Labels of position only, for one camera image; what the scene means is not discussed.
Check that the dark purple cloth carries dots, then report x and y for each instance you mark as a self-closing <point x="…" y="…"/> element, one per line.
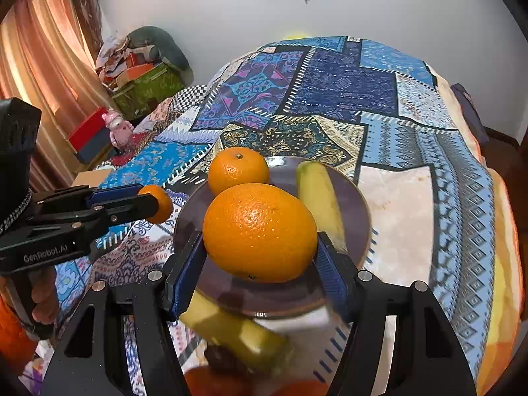
<point x="468" y="111"/>

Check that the yellow banana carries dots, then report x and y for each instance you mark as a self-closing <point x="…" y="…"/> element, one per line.
<point x="239" y="334"/>
<point x="321" y="202"/>

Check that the orange cardboard box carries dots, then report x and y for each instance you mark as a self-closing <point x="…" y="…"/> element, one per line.
<point x="134" y="72"/>

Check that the person's left hand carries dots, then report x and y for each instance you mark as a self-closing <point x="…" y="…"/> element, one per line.
<point x="44" y="301"/>

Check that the pile of clothes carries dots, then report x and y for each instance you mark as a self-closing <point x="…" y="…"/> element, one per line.
<point x="115" y="60"/>

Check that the patchwork printed blanket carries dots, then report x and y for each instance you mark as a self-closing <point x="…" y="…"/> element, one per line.
<point x="392" y="165"/>

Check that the green patterned box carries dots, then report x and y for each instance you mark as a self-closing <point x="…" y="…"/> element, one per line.
<point x="144" y="86"/>

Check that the checkered cloth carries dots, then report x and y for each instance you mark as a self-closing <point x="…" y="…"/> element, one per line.
<point x="187" y="97"/>

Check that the large orange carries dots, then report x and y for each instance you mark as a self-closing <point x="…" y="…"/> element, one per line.
<point x="260" y="233"/>

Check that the peach curtain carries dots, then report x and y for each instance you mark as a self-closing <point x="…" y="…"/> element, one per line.
<point x="37" y="57"/>

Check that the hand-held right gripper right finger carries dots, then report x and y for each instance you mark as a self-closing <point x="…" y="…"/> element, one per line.
<point x="331" y="274"/>

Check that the purple plate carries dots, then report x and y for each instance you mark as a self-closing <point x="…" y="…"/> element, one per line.
<point x="350" y="214"/>

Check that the medium orange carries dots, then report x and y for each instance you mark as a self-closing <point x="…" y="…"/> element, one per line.
<point x="237" y="171"/>

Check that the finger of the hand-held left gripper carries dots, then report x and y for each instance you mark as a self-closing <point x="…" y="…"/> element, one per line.
<point x="132" y="210"/>
<point x="117" y="196"/>

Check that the red round fruit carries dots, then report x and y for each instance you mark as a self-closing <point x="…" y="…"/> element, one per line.
<point x="218" y="381"/>

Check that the red box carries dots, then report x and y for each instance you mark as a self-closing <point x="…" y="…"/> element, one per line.
<point x="88" y="130"/>

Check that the small orange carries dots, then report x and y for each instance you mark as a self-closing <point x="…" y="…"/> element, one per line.
<point x="160" y="204"/>

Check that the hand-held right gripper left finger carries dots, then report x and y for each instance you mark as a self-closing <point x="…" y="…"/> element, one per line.
<point x="182" y="284"/>

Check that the pink toy figure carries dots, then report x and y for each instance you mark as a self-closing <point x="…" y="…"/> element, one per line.
<point x="117" y="132"/>

